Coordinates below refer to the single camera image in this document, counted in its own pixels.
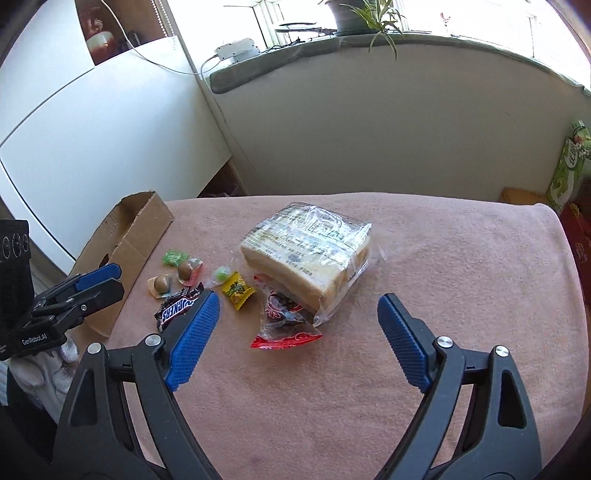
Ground Snickers bar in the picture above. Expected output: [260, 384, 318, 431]
[154, 282, 204, 332]

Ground yellow candy packet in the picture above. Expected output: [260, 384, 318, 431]
[221, 271, 256, 311]

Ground red clear snack bag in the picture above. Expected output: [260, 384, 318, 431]
[250, 274, 322, 351]

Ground packaged sliced bread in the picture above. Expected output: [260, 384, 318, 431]
[239, 202, 386, 326]

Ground black sleeve forearm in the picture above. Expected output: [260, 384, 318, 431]
[1, 371, 57, 479]

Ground left hand white glove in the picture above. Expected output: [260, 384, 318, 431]
[8, 338, 79, 423]

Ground cardboard box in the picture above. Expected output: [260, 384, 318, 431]
[66, 190, 175, 340]

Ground chocolate ball yellow cup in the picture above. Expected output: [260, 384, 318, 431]
[146, 274, 172, 299]

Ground green wrapped candy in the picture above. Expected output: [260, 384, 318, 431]
[162, 249, 189, 268]

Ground chocolate ball red cup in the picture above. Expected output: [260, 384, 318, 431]
[177, 257, 202, 287]

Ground small white-green candy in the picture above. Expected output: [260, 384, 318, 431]
[211, 265, 232, 287]

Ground white cabinet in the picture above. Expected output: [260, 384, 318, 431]
[1, 1, 230, 272]

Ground pink table cloth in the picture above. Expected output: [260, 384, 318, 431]
[66, 191, 590, 480]

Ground red box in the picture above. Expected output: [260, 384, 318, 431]
[560, 202, 591, 304]

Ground white power adapter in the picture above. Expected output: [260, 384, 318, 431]
[215, 38, 260, 63]

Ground green tissue box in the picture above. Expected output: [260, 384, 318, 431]
[546, 119, 590, 215]

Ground potted spider plant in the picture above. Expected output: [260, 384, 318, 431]
[320, 0, 404, 60]

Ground white cable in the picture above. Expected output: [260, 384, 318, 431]
[98, 0, 260, 195]

